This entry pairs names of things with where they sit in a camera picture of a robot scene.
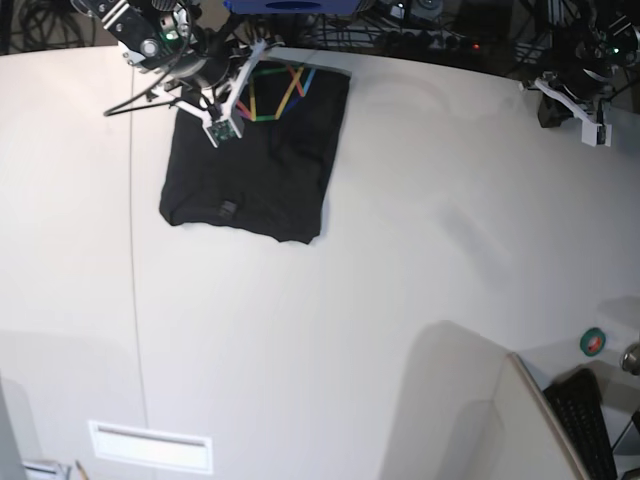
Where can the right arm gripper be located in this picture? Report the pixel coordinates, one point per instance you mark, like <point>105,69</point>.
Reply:
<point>205,69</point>

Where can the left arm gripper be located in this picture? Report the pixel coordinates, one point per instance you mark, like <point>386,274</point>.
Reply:
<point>580,72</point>

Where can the black t-shirt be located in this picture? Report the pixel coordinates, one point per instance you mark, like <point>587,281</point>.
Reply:
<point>273,180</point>

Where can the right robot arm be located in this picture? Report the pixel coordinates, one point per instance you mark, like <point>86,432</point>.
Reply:
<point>130,22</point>

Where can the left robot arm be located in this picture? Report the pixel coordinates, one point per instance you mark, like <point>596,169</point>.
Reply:
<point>606,23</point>

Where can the blue box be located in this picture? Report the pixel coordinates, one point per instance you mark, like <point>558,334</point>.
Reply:
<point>338,7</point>

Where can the black power strip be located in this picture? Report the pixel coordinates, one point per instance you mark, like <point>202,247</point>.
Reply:
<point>421,41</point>

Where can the green tape roll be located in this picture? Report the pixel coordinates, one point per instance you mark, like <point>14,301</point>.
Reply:
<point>592,342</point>

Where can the silver round knob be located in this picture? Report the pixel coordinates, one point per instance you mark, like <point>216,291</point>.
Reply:
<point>630,359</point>

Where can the black keyboard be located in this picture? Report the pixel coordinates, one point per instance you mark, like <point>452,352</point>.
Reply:
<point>576,403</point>

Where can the white partition panel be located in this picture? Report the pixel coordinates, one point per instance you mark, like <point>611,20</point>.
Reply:
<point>469,409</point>

